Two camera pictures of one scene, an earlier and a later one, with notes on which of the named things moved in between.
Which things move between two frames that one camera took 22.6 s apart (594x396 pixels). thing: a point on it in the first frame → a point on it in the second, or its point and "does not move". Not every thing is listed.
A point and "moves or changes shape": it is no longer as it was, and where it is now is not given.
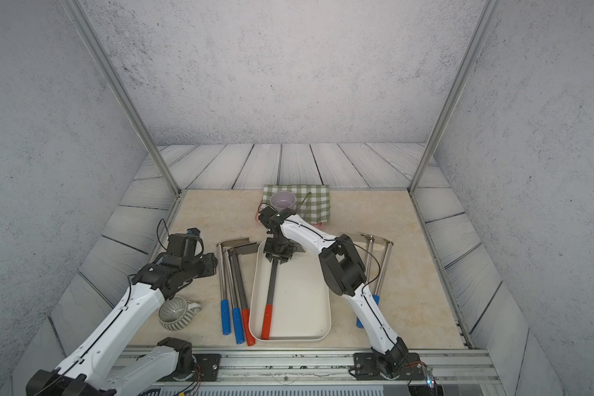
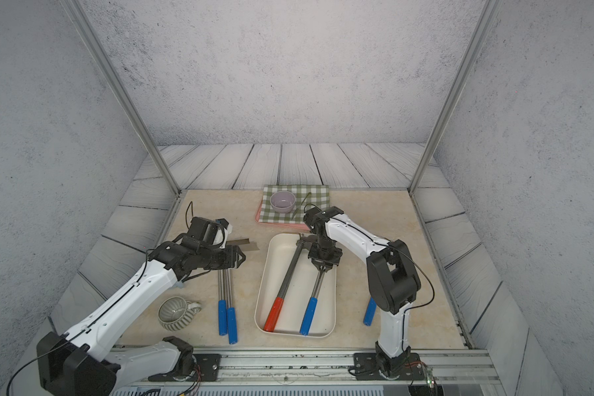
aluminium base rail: (437, 368) does not move
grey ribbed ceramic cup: (176, 313) does not move
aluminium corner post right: (488, 13) does not move
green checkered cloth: (312, 200) does not move
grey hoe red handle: (269, 309) → (304, 241)
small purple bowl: (282, 200) does not move
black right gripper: (282, 257) → (333, 261)
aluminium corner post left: (115, 80) does not move
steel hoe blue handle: (370, 238) moves or changes shape
